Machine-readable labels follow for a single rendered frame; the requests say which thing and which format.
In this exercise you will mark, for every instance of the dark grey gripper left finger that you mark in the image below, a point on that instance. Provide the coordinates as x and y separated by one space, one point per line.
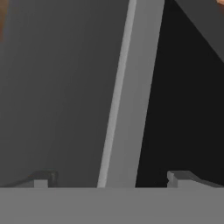
43 176

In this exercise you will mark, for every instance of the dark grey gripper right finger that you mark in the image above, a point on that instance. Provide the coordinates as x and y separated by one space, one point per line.
183 178

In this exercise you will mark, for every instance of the black dishwasher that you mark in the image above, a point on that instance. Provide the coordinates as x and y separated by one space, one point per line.
186 116

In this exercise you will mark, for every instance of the grey dishwasher door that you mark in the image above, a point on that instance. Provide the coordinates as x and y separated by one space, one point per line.
73 87

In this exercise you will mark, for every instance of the brown wooden cupboard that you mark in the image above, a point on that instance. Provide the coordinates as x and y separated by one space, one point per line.
2 17

